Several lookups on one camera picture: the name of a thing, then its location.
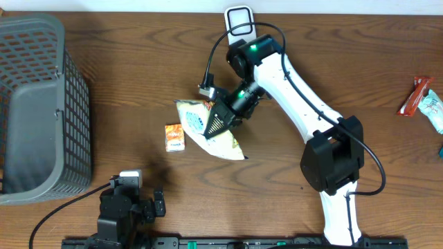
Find small orange snack packet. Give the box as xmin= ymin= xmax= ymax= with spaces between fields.
xmin=165 ymin=124 xmax=186 ymax=152

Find pale green wipes pack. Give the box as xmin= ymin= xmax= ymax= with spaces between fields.
xmin=418 ymin=89 xmax=443 ymax=134

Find grey plastic mesh basket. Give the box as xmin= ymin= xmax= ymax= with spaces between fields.
xmin=1 ymin=14 xmax=92 ymax=205

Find white barcode scanner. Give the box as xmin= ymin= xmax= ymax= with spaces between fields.
xmin=224 ymin=6 xmax=257 ymax=45

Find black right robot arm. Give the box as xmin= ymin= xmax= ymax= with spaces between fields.
xmin=199 ymin=35 xmax=364 ymax=246

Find red orange chocolate bar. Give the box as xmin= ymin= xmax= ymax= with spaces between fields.
xmin=397 ymin=76 xmax=434 ymax=117

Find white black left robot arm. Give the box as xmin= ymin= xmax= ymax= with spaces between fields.
xmin=84 ymin=176 xmax=166 ymax=249

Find yellow white chips bag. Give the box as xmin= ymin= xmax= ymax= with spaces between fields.
xmin=174 ymin=100 xmax=246 ymax=160

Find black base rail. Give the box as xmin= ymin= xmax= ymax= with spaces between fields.
xmin=62 ymin=234 xmax=409 ymax=249

